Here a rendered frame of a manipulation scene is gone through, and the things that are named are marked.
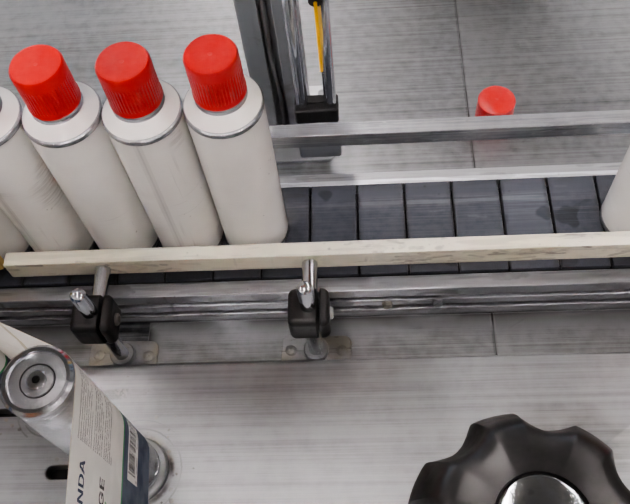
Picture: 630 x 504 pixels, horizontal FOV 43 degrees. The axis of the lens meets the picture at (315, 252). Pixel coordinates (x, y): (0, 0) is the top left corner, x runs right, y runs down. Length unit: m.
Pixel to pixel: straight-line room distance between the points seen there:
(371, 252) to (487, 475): 0.35
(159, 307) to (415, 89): 0.32
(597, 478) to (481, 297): 0.38
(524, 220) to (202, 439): 0.30
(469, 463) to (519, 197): 0.42
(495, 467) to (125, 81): 0.32
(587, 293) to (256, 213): 0.26
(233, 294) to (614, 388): 0.29
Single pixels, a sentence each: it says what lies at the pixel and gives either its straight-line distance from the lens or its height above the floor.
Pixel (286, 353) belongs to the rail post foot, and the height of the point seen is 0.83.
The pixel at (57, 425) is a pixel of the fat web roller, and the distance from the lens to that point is 0.43.
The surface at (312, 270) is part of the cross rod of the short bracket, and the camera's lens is 0.59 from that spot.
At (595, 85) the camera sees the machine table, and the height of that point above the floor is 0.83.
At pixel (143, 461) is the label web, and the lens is 0.54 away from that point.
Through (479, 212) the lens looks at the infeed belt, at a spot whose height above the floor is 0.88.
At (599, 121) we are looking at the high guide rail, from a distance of 0.62.
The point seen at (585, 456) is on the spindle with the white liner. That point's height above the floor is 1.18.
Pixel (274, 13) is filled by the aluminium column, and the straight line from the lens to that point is 0.63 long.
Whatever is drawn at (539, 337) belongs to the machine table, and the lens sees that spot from 0.67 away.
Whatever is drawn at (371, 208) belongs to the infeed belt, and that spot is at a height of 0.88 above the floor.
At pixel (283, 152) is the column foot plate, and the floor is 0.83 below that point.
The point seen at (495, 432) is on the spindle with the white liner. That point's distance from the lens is 0.27.
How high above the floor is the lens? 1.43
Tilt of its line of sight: 61 degrees down
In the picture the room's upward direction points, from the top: 8 degrees counter-clockwise
